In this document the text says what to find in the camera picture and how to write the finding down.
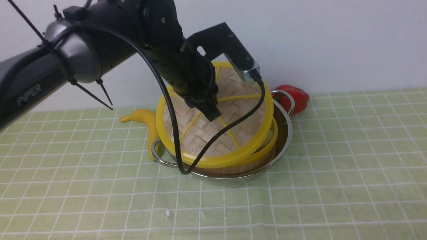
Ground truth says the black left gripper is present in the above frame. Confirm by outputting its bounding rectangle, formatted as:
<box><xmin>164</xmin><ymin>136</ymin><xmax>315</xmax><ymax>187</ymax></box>
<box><xmin>145</xmin><ymin>40</ymin><xmax>221</xmax><ymax>122</ymax></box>

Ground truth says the woven bamboo steamer lid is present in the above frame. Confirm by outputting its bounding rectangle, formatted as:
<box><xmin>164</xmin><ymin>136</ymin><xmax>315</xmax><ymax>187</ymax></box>
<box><xmin>168</xmin><ymin>61</ymin><xmax>274</xmax><ymax>168</ymax></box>

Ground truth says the bamboo steamer basket yellow rim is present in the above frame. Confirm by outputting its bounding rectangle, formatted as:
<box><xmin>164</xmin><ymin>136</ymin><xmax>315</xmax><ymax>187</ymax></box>
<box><xmin>167</xmin><ymin>117</ymin><xmax>278</xmax><ymax>176</ymax></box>

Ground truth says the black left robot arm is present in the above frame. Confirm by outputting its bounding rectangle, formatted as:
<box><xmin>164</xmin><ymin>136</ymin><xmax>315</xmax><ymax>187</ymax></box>
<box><xmin>1</xmin><ymin>0</ymin><xmax>220</xmax><ymax>130</ymax></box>

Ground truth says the stainless steel pot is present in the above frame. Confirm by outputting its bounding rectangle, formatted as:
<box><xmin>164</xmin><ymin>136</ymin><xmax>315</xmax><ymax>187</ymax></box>
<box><xmin>151</xmin><ymin>89</ymin><xmax>296</xmax><ymax>180</ymax></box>

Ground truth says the yellow toy banana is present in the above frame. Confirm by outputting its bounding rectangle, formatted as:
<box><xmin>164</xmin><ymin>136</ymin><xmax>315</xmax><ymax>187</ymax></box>
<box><xmin>119</xmin><ymin>108</ymin><xmax>163</xmax><ymax>161</ymax></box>

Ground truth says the red toy bell pepper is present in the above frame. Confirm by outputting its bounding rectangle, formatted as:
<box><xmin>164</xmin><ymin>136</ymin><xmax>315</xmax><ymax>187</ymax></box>
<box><xmin>272</xmin><ymin>85</ymin><xmax>310</xmax><ymax>116</ymax></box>

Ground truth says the green checkered tablecloth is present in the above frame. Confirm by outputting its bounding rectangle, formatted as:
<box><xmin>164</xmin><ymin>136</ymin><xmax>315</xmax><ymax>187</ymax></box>
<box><xmin>0</xmin><ymin>88</ymin><xmax>427</xmax><ymax>240</ymax></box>

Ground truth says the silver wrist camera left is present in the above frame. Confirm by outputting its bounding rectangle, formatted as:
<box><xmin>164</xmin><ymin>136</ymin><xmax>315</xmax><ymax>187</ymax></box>
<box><xmin>187</xmin><ymin>22</ymin><xmax>262</xmax><ymax>84</ymax></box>

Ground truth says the black camera cable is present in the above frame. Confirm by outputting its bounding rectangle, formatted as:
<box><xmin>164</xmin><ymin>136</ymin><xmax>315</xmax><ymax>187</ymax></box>
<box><xmin>50</xmin><ymin>23</ymin><xmax>266</xmax><ymax>175</ymax></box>

